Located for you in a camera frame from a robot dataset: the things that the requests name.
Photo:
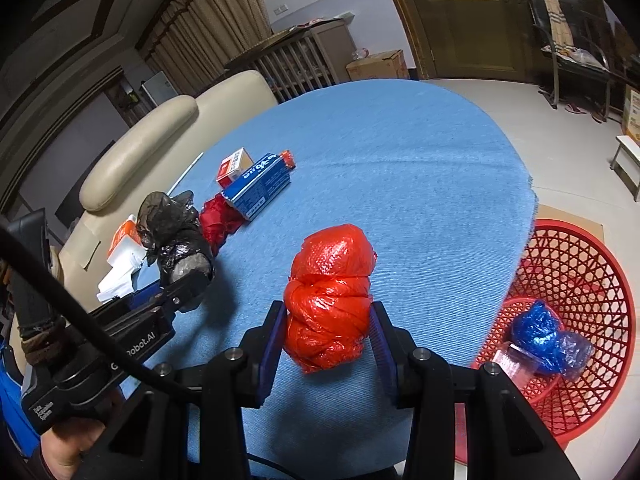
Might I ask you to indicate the red snack wrapper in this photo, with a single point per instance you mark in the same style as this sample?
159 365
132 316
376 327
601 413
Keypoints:
287 159

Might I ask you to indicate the person's left hand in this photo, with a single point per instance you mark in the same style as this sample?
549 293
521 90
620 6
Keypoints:
65 447

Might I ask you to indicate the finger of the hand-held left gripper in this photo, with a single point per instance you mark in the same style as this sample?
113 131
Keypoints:
187 292
145 296

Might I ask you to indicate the slipper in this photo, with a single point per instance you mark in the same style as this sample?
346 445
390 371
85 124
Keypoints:
598 116
575 108

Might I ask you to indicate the brown cardboard box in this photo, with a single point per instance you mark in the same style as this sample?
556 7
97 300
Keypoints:
375 67

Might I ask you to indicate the blue plastic bag bundle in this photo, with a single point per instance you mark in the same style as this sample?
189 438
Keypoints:
537 330

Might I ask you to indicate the wooden slatted crib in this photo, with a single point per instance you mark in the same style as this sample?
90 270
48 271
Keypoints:
300 67

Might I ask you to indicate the clear plastic container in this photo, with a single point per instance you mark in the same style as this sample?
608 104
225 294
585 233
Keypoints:
510 362

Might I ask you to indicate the flat cardboard sheet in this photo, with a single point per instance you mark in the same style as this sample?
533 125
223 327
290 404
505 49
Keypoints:
585 217

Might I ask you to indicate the red and white small box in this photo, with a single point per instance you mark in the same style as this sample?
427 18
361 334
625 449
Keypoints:
232 165

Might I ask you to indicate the wooden door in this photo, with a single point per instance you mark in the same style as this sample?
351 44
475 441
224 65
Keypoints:
465 25

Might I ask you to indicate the blue garment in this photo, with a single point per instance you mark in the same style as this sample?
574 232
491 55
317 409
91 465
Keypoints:
17 410

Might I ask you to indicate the small crumpled red plastic bag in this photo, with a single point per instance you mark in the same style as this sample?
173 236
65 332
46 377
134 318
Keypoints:
217 220

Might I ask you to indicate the brown curtain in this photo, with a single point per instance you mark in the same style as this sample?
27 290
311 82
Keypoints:
210 25

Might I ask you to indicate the beige leather sofa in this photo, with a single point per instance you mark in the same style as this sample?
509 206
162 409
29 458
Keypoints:
150 145

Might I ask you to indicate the red plastic bag bundle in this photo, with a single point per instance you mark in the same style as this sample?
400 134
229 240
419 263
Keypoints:
325 300

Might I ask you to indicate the white thin stick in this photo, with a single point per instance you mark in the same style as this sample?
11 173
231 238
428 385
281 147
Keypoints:
186 172

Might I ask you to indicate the orange printed carton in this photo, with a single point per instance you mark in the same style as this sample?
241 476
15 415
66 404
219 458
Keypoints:
632 115

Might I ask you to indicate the red plastic mesh basket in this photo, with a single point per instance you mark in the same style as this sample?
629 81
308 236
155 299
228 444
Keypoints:
575 270

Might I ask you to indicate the orange tissue pack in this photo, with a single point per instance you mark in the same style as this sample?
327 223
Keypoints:
122 237

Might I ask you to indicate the white panel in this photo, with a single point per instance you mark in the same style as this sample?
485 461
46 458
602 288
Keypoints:
159 90

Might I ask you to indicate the black plastic bag bundle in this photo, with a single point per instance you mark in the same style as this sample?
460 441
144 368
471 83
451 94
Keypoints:
170 230

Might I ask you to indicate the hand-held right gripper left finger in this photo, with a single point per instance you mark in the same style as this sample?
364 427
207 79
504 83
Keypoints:
272 355

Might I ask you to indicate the white tissue paper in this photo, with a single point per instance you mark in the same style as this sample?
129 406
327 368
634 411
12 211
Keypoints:
117 275

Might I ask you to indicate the blue tablecloth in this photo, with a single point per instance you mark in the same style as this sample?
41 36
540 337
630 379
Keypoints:
400 170

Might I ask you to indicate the white stool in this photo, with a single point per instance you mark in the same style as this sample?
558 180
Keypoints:
629 150

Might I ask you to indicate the blue cardboard box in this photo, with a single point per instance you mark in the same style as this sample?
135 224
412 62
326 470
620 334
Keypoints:
257 185

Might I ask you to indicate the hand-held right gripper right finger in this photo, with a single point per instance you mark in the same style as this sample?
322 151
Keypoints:
382 347

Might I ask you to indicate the wall outlet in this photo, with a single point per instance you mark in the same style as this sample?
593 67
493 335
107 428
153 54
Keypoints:
281 9

